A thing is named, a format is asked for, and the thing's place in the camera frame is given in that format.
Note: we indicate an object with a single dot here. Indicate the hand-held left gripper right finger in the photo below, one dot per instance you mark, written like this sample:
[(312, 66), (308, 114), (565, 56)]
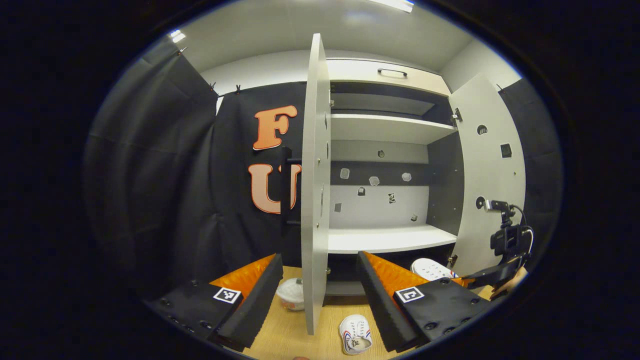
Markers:
[(380, 300)]

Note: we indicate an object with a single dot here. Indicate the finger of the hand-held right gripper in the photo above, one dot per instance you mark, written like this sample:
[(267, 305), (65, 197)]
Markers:
[(495, 275)]

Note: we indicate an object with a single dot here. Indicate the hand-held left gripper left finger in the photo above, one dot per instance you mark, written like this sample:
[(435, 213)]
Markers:
[(260, 295)]

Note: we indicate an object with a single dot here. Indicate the white shoe yellow sole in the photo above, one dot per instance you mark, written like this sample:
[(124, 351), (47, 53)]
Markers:
[(432, 270), (356, 336)]

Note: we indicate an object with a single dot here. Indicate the white cabinet door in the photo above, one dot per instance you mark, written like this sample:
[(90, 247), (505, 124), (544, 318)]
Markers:
[(315, 200), (492, 180)]

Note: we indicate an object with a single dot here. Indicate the white shoe cabinet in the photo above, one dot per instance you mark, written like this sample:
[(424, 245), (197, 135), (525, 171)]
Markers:
[(380, 210)]

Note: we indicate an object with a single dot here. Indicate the white cabinet shelf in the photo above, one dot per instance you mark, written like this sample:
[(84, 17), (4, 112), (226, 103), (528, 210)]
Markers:
[(385, 240), (385, 129)]

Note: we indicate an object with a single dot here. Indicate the white cabinet drawer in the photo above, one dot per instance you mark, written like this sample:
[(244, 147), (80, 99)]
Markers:
[(360, 72)]

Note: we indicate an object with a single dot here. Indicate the white round container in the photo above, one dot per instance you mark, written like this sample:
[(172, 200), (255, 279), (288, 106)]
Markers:
[(291, 295)]

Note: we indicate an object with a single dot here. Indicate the black backdrop cloth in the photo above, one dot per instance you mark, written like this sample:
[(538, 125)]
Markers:
[(190, 190), (542, 165)]

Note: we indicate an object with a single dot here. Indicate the wide ceiling light panel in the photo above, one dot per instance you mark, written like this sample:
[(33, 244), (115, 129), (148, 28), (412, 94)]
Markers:
[(395, 4)]

